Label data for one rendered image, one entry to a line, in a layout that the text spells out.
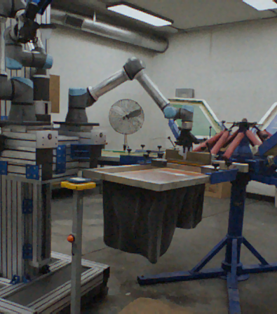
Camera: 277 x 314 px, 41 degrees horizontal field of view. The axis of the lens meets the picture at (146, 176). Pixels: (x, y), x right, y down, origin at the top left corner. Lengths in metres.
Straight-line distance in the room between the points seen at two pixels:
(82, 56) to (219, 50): 2.46
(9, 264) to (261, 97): 5.20
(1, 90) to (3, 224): 0.91
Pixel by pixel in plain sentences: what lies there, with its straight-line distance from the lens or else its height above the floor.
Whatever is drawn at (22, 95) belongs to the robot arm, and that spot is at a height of 1.39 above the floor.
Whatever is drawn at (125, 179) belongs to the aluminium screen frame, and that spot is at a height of 0.98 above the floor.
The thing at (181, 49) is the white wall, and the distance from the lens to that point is 7.74.
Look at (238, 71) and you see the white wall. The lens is 7.02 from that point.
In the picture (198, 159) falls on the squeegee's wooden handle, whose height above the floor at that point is 1.06.
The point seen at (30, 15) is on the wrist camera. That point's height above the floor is 1.71.
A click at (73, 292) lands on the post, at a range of 2.19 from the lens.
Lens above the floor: 1.30
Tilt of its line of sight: 9 degrees down
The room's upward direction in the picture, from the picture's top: 3 degrees clockwise
